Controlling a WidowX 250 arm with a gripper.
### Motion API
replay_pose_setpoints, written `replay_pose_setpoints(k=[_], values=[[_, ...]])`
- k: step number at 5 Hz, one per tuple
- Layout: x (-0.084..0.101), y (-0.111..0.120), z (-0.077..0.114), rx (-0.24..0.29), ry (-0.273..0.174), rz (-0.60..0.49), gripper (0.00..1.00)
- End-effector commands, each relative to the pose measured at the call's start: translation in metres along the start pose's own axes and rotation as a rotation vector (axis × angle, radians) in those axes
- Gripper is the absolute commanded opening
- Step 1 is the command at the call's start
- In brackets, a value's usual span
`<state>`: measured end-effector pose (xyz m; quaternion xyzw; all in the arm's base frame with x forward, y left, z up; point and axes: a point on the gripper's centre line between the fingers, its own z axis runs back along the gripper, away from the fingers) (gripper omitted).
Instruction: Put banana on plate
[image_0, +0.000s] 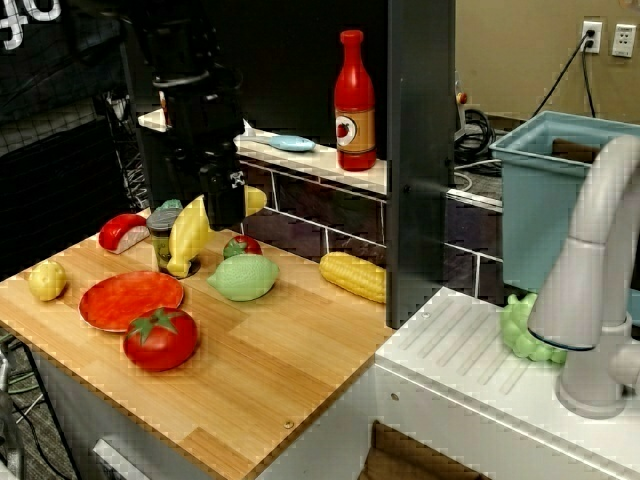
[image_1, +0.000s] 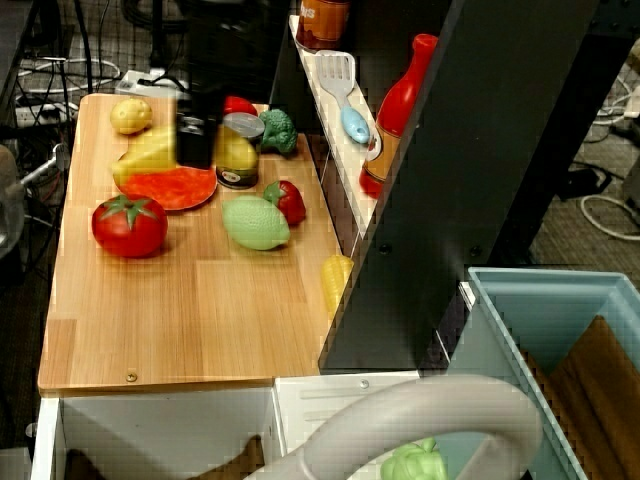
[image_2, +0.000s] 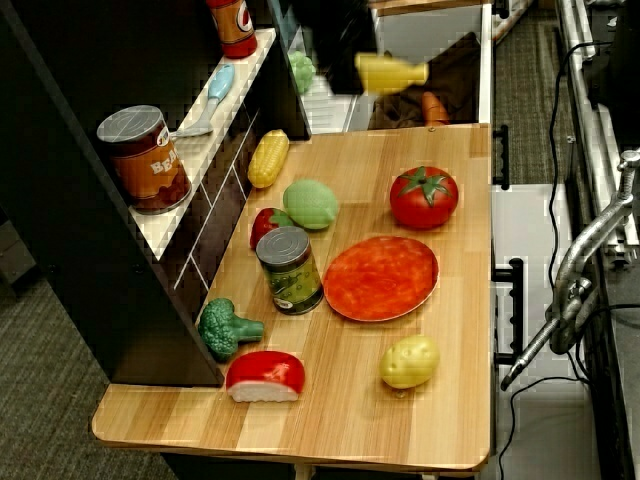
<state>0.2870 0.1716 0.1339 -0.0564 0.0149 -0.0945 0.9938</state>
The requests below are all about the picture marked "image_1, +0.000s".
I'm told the white toy sink cabinet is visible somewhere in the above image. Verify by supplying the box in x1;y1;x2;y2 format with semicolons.
29;369;451;480

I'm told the white spatula blue handle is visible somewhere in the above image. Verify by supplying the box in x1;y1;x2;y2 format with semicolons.
315;49;372;145

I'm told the red toy tomato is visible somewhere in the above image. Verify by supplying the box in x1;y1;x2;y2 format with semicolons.
91;193;170;259

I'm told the white power strip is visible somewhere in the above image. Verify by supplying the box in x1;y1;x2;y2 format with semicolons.
114;68;191;98
14;101;80;127

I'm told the red toy strawberry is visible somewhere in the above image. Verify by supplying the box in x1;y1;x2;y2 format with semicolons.
262;179;308;227

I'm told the yellow toy lemon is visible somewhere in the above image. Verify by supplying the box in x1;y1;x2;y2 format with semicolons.
109;96;154;135

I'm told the red toy ketchup bottle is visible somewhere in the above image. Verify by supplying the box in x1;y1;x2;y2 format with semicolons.
359;32;440;199

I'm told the wooden board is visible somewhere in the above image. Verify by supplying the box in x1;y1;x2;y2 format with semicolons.
37;93;357;394

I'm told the green toy broccoli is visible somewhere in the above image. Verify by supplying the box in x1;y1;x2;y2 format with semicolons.
257;107;299;157

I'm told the green toy lime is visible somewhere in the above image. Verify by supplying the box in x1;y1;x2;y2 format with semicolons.
221;194;292;252

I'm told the grey rounded object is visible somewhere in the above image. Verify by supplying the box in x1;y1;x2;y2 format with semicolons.
0;143;26;261

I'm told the red toy pepper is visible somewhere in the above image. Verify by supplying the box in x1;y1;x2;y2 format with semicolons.
222;95;259;119

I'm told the yellow toy banana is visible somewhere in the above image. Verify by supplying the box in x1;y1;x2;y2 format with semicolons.
110;124;180;187

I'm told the white floor cable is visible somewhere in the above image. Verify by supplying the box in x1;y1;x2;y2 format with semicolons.
581;193;640;237

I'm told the red plate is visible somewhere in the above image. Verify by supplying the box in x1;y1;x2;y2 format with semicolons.
115;166;219;212

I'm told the grey curved handle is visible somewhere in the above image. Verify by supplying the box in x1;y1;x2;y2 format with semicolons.
244;374;545;480

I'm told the brown toy in sink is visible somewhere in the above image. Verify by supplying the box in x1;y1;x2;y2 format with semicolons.
64;433;266;480

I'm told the black frame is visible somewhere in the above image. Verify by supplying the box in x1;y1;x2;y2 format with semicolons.
269;0;640;372

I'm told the white shelf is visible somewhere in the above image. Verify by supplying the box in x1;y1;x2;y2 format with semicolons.
288;13;387;239

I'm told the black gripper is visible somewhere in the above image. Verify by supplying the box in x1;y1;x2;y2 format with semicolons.
175;94;225;170

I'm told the yellow labelled tin can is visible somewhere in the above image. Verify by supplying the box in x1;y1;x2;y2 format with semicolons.
215;111;267;191

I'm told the light blue bin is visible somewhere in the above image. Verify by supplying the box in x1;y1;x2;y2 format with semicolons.
446;265;640;480

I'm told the green toy bell pepper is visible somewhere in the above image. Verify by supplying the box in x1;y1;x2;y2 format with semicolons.
379;436;449;480

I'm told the silver metal clamp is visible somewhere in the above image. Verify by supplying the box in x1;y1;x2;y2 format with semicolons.
19;142;72;187

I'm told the yellow toy corn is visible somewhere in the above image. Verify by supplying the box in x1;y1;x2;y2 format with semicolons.
319;253;356;319

